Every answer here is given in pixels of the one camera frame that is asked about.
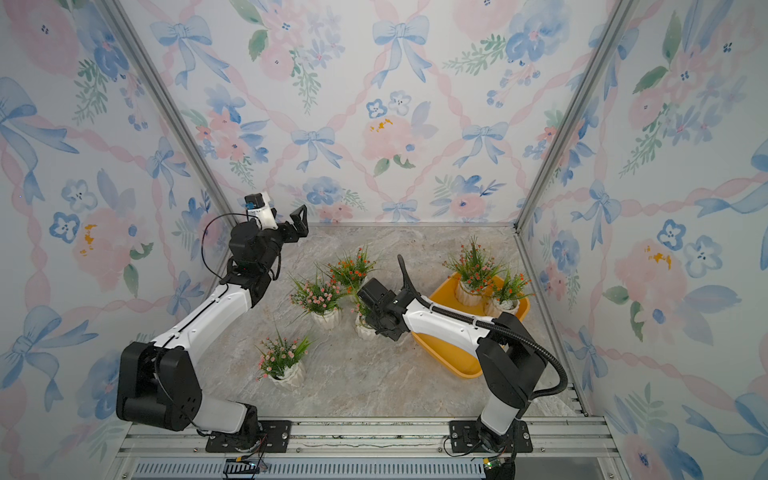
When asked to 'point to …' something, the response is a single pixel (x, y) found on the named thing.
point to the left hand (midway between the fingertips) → (292, 206)
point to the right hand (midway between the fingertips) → (366, 315)
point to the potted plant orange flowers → (348, 270)
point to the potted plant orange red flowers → (509, 292)
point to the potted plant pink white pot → (363, 330)
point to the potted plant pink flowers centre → (317, 296)
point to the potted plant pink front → (279, 360)
